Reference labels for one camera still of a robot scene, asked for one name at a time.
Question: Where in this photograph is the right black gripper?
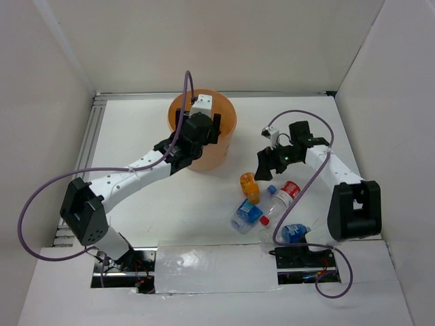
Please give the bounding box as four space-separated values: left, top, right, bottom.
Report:
254 140 302 181

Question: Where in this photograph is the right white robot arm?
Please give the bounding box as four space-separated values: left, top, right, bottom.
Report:
254 121 382 266

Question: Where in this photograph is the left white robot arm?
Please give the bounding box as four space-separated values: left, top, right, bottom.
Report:
60 112 221 271

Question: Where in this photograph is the orange plastic bin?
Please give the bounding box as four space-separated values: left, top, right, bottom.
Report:
168 89 237 172

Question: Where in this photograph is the clear bottle blue cap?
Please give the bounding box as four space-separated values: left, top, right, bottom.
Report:
259 185 277 209

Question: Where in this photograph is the orange juice bottle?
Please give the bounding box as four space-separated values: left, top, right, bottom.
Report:
239 173 260 204

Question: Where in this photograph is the clear bottle red label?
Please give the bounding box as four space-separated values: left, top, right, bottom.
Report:
260 181 300 227

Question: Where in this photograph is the crushed bottle blue label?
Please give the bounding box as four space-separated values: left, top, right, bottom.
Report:
230 199 263 234

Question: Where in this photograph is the blue label bottle near base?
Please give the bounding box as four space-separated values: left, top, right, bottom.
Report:
259 223 311 251

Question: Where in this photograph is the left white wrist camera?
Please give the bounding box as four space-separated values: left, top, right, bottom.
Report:
189 94 213 117

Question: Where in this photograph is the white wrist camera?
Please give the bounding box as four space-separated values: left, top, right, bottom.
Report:
189 94 213 117
261 126 280 149

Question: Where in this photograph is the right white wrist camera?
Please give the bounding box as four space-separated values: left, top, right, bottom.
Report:
261 126 280 149

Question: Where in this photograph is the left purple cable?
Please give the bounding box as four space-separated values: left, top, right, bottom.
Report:
17 70 196 289

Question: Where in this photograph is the aluminium frame rail back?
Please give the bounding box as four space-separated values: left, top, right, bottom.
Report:
93 90 337 103

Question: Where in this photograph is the aluminium frame rail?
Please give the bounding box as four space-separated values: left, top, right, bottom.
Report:
52 95 107 247
93 90 337 103

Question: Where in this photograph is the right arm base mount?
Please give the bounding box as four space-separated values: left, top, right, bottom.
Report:
268 247 341 285

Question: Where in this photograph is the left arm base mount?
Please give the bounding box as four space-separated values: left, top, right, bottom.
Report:
86 247 157 294

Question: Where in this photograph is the aluminium frame rail left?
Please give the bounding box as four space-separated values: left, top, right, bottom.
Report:
52 95 107 247

